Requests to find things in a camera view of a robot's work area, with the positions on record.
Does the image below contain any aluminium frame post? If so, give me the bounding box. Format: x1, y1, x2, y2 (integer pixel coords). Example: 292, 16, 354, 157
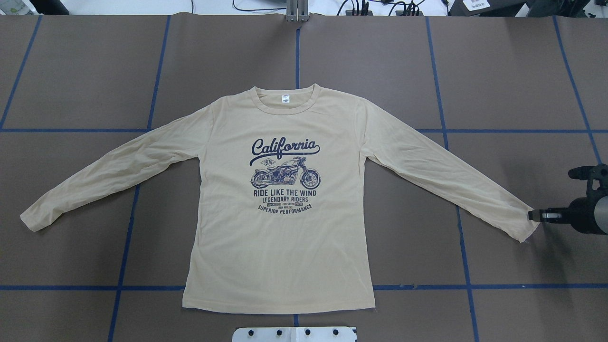
286, 0, 310, 22

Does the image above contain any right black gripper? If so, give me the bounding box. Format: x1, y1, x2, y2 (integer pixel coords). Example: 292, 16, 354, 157
528, 199, 594, 233

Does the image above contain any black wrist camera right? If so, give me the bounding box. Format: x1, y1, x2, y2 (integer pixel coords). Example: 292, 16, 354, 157
568, 164, 608, 199

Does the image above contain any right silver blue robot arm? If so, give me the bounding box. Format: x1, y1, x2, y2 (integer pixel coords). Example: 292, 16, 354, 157
527, 192, 608, 235

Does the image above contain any beige long-sleeve printed shirt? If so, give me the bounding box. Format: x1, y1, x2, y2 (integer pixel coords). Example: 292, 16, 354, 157
21, 84, 538, 314

